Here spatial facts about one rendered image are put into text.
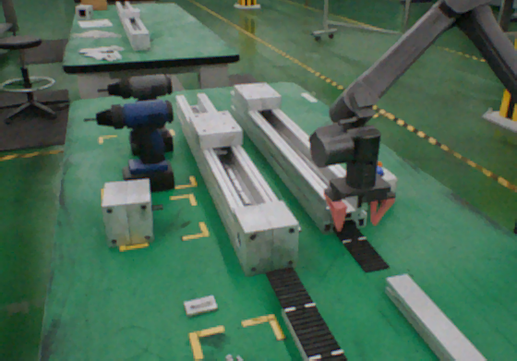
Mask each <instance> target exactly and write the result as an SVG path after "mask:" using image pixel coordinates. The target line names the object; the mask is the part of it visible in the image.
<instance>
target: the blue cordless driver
mask: <svg viewBox="0 0 517 361"><path fill-rule="evenodd" d="M88 121H97V126H108V127H113V128H114V129H121V128H124V127H126V128H132V129H130V130H129V132H130V135H131V138H132V140H133V142H137V149H138V155H139V158H140V159H136V160H129V161H128V163H127V164H128V166H124V167H123V170H122V174H123V179H124V181H129V180H139V179H148V178H149V180H150V192H151V191H164V190H170V189H174V188H175V178H174V170H173V167H172V165H171V164H170V162H168V161H166V159H165V157H164V155H163V152H164V151H165V148H164V145H163V142H162V133H161V130H160V129H159V128H158V127H156V126H165V124H166V122H168V124H172V121H174V108H173V104H172V103H171V102H169V100H165V102H163V101H162V100H157V101H147V102H124V105H121V104H120V103H119V104H111V108H108V109H106V110H103V111H100V112H98V113H96V117H92V118H84V122H88Z"/></svg>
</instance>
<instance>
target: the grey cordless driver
mask: <svg viewBox="0 0 517 361"><path fill-rule="evenodd" d="M107 88H108V89H99V90H97V92H100V91H108V93H109V95H110V96H115V97H122V99H123V100H127V99H130V98H131V97H133V99H137V100H136V102H147V101H157V100H160V99H158V98H157V97H162V96H165V95H166V93H167V94H168V95H171V93H173V82H172V78H171V77H169V75H165V77H164V76H163V75H157V76H146V77H130V79H128V78H120V81H116V82H114V83H111V84H109V85H108V86H107ZM156 127H158V128H159V129H160V130H161V133H162V142H163V145H164V148H165V151H164V152H170V151H174V138H173V136H172V133H171V131H170V129H169V128H167V127H166V126H156ZM128 140H129V144H130V148H131V150H132V153H133V155H135V156H137V155H138V149H137V142H133V140H132V138H131V135H130V133H129V136H128Z"/></svg>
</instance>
